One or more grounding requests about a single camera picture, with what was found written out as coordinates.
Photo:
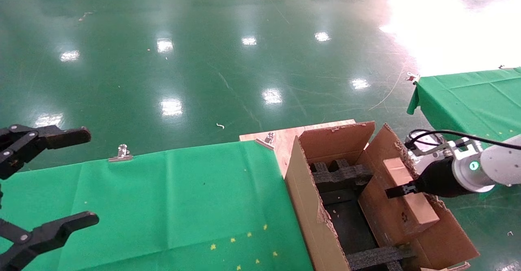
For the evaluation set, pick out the silver binder clip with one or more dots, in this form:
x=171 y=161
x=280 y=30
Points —
x=264 y=143
x=121 y=154
x=504 y=67
x=412 y=77

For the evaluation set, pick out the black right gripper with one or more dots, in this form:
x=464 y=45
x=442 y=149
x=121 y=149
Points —
x=439 y=179

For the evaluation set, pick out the white grey wrist camera box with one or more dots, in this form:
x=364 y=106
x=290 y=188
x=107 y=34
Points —
x=425 y=151

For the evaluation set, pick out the large open cardboard carton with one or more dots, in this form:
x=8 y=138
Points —
x=309 y=206

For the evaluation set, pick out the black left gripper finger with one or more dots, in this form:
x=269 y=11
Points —
x=49 y=235
x=53 y=137

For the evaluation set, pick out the small brown cardboard box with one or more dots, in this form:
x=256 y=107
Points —
x=415 y=212

